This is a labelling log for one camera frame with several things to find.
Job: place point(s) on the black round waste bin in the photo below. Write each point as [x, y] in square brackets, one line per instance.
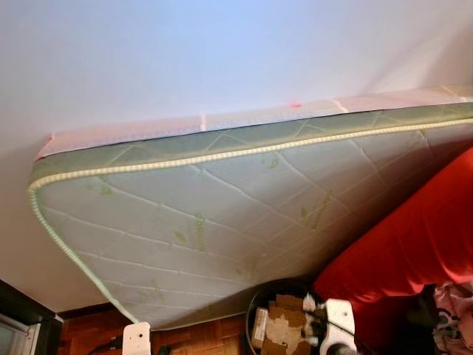
[288, 286]

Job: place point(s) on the pink cartoon print blanket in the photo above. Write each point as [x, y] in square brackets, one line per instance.
[452, 318]

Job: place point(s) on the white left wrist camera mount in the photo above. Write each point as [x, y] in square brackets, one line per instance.
[137, 339]

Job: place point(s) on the red covered mattress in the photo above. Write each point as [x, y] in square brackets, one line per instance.
[414, 237]

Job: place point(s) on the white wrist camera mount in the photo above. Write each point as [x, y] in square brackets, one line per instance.
[137, 339]
[341, 318]

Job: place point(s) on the white paper packet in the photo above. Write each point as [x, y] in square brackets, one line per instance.
[259, 327]

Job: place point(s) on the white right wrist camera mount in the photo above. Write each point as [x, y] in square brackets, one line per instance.
[341, 318]

